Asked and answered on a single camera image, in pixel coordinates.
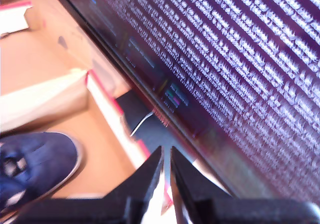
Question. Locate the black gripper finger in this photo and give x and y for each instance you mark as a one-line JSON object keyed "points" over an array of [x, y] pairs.
{"points": [[145, 184], [190, 184]]}

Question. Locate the blue suede sneaker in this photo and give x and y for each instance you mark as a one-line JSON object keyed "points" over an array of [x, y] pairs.
{"points": [[37, 159]]}

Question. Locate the wide black computer monitor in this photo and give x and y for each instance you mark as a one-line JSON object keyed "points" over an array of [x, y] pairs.
{"points": [[225, 59]]}

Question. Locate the red cardboard shoebox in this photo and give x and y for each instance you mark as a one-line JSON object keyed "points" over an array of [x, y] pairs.
{"points": [[100, 139]]}

